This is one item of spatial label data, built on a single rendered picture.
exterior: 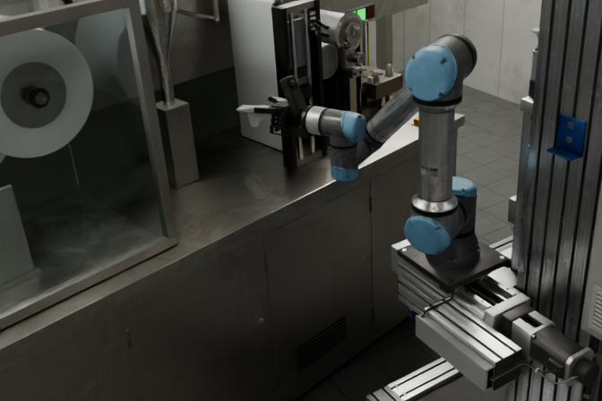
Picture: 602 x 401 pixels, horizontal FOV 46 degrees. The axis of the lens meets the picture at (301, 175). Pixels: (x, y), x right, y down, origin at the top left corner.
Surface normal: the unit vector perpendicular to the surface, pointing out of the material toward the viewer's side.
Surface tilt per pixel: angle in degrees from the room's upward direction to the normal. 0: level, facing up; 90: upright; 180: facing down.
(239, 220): 0
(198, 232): 0
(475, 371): 90
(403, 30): 90
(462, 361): 90
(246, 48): 90
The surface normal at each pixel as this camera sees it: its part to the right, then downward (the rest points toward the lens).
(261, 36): -0.72, 0.34
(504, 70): -0.85, 0.28
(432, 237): -0.53, 0.52
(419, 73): -0.55, 0.28
